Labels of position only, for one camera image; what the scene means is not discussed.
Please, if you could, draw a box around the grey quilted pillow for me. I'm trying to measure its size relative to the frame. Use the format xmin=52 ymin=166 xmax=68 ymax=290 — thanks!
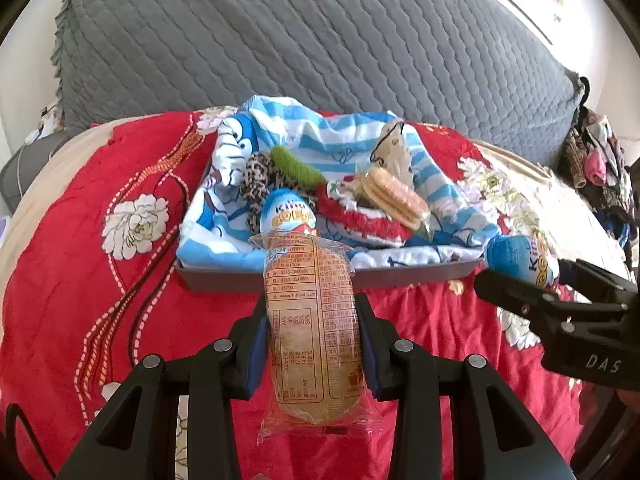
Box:
xmin=52 ymin=0 xmax=585 ymax=167

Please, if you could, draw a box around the green fuzzy hair tie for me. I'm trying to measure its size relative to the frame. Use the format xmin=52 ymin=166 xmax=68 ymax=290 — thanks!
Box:
xmin=269 ymin=145 xmax=328 ymax=191

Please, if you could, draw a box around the red floral bed quilt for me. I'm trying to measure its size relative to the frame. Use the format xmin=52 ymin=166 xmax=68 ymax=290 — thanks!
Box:
xmin=1 ymin=113 xmax=628 ymax=479

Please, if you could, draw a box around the King QQ Egg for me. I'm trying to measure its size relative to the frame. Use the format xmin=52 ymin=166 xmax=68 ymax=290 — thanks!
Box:
xmin=485 ymin=233 xmax=560 ymax=287
xmin=259 ymin=188 xmax=317 ymax=235

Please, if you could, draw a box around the grey tray box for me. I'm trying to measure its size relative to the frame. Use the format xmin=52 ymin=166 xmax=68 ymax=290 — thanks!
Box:
xmin=174 ymin=159 xmax=484 ymax=295

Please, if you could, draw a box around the grey bedside stool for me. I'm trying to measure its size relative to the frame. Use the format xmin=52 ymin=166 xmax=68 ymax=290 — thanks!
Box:
xmin=1 ymin=130 xmax=70 ymax=214

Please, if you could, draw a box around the biscuit pack long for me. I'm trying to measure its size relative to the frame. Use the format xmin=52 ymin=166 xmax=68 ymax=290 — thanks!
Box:
xmin=253 ymin=230 xmax=382 ymax=440

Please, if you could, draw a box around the blue striped cartoon cloth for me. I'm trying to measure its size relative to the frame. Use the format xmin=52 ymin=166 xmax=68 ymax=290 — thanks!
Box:
xmin=177 ymin=96 xmax=500 ymax=272

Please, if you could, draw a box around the red white star scrunchie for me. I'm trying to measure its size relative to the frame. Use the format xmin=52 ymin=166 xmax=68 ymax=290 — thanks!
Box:
xmin=316 ymin=176 xmax=412 ymax=248

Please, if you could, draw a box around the leopard print scrunchie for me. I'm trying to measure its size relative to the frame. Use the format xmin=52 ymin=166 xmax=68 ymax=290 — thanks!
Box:
xmin=240 ymin=152 xmax=317 ymax=234

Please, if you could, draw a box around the sheer cream scrunchie black trim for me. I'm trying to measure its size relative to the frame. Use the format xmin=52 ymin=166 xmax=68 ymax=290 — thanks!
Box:
xmin=370 ymin=119 xmax=413 ymax=188

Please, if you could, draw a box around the pile of clothes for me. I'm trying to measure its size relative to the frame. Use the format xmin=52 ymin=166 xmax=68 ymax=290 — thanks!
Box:
xmin=559 ymin=77 xmax=638 ymax=249

